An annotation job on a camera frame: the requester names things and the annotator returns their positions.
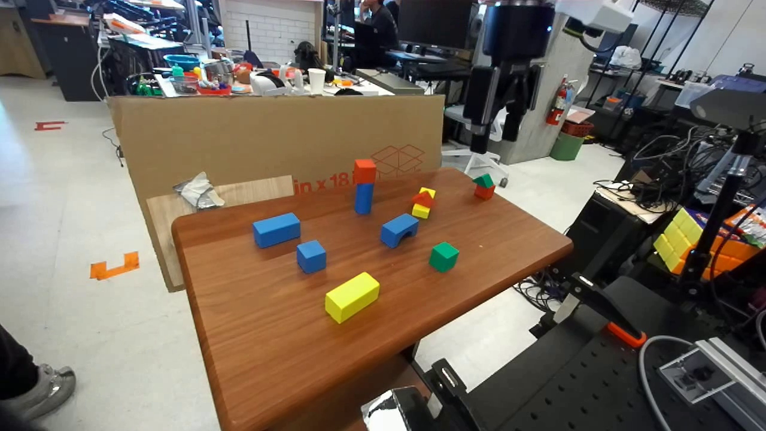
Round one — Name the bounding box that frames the black wire shelf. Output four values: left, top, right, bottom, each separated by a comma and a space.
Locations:
585, 0, 728, 110

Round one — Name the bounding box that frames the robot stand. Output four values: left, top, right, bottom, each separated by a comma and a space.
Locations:
359, 274, 766, 431

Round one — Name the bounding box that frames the cluttered table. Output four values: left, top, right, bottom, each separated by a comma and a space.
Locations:
135, 53, 427, 99

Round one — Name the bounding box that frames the black computer case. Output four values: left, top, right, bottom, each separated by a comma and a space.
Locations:
566, 190, 656, 283

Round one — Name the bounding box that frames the blue cube block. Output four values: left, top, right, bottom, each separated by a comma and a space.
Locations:
296, 239, 328, 275

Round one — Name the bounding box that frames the grey cable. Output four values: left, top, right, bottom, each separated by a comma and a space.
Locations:
637, 335, 696, 431

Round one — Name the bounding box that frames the wooden board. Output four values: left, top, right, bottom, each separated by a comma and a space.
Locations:
146, 175, 296, 293

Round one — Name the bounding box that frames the blue arch block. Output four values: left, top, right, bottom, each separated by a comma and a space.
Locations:
380, 213, 420, 249

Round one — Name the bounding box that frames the orange cube block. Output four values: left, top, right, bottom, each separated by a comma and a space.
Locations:
353, 158, 378, 185

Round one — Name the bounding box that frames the aluminium rail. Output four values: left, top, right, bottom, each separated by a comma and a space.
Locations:
657, 337, 766, 431

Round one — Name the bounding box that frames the long yellow block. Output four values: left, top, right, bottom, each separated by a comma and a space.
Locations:
324, 272, 381, 325

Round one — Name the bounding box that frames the upright blue block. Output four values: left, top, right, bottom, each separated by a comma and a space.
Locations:
354, 182, 375, 216

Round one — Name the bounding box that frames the black clamp with orange tip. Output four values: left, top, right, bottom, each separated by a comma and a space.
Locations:
554, 272, 649, 350

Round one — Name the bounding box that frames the red fire extinguisher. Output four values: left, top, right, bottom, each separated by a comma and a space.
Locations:
545, 74, 570, 127

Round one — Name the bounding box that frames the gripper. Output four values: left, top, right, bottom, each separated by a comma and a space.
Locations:
463, 3, 556, 155

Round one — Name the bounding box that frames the camera on mount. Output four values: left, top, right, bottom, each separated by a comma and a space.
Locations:
677, 87, 766, 289

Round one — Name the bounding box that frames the person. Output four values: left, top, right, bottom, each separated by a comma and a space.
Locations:
0, 323, 77, 423
352, 0, 400, 68

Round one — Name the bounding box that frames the long blue block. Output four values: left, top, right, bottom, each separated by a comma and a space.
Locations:
252, 212, 302, 249

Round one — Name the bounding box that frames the office chair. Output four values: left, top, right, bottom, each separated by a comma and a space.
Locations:
442, 104, 510, 189

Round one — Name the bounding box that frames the yellow and orange box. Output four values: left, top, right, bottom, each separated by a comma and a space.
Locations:
653, 206, 766, 282

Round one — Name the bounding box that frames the green bin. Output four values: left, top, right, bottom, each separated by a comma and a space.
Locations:
549, 131, 586, 162

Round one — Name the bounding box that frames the monitor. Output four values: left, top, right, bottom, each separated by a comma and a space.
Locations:
397, 0, 481, 52

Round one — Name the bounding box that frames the green cube block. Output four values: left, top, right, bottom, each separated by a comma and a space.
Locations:
428, 241, 461, 274

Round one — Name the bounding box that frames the large cardboard box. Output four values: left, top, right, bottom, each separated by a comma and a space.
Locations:
107, 94, 446, 289

